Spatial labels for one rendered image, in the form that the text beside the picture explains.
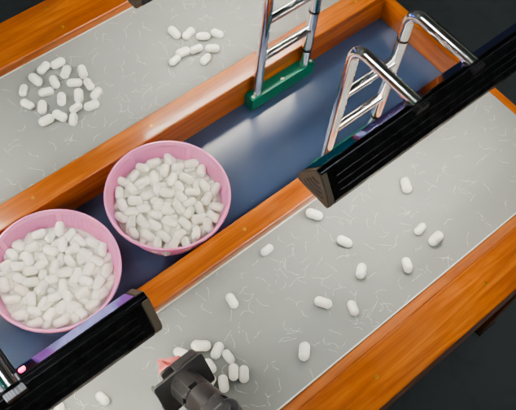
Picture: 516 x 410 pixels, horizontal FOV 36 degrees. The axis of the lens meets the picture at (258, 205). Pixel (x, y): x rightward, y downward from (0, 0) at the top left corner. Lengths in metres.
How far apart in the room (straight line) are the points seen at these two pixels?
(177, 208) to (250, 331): 0.31
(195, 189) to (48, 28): 0.55
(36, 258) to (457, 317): 0.86
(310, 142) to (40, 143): 0.62
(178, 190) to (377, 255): 0.44
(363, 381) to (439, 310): 0.22
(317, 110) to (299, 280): 0.49
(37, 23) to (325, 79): 0.70
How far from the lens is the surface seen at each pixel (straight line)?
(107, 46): 1.95
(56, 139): 1.81
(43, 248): 1.68
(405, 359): 1.59
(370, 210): 1.74
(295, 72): 1.95
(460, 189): 1.82
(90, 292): 1.64
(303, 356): 1.56
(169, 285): 1.59
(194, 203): 1.70
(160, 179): 1.74
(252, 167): 1.83
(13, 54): 1.93
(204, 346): 1.55
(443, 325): 1.64
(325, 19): 2.00
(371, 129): 1.40
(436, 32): 1.55
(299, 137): 1.89
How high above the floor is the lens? 2.23
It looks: 61 degrees down
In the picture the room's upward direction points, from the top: 9 degrees clockwise
